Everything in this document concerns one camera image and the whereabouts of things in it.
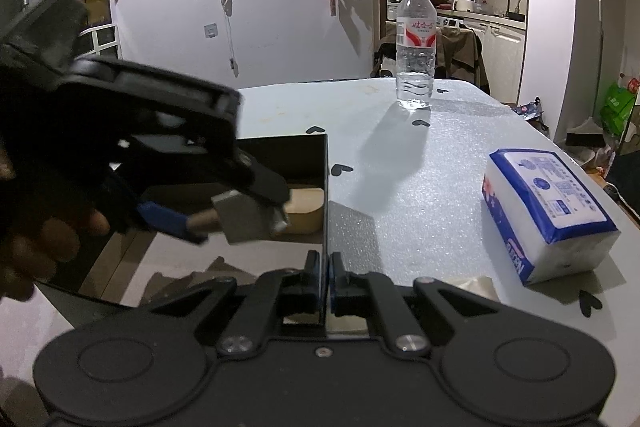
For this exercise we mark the black box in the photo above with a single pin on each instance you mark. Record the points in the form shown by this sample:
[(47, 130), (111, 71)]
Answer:
[(320, 167)]

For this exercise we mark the glass fish tank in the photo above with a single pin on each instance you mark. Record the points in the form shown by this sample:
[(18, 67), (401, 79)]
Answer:
[(95, 7)]

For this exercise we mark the crumpled beige paper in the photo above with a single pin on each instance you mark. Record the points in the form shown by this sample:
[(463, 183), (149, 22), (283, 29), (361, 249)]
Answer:
[(472, 287)]

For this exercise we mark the blue white tissue pack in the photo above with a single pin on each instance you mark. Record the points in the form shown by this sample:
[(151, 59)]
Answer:
[(545, 202)]

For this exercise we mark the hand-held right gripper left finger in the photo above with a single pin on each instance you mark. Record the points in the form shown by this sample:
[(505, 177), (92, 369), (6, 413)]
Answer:
[(313, 279)]

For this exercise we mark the broom with dustpan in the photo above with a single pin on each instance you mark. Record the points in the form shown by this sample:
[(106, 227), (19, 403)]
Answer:
[(585, 134)]

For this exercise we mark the green shopping bag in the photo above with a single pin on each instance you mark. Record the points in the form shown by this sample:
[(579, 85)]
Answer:
[(617, 107)]

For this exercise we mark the white rice cooker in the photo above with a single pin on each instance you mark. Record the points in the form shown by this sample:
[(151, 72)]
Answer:
[(464, 5)]

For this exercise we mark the blue patterned bag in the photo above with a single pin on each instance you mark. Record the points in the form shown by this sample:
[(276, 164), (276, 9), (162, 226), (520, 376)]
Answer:
[(530, 112)]

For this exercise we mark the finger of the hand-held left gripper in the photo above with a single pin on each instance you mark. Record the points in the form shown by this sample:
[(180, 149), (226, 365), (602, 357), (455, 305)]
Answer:
[(260, 184), (165, 217)]

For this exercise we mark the rounded wooden block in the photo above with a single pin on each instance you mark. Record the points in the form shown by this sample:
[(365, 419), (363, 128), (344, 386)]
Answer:
[(306, 213)]

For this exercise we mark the wall socket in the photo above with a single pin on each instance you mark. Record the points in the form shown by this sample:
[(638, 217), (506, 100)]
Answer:
[(211, 30)]

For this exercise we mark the white drawer cabinet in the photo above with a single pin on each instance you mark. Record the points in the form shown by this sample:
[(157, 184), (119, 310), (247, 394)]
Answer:
[(100, 39)]

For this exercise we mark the white heart print table cover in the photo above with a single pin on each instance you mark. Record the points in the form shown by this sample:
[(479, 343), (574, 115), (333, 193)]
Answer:
[(425, 187)]

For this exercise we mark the person's left hand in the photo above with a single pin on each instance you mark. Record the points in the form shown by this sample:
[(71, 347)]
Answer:
[(55, 247)]

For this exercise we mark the clear plastic water bottle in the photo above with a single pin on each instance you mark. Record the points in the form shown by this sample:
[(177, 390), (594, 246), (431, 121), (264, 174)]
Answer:
[(415, 57)]

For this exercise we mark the white kitchen base cabinet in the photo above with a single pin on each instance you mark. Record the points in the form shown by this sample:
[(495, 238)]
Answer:
[(500, 52)]

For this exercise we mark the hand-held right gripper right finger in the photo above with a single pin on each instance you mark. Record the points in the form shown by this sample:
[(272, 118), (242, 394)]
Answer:
[(334, 282)]

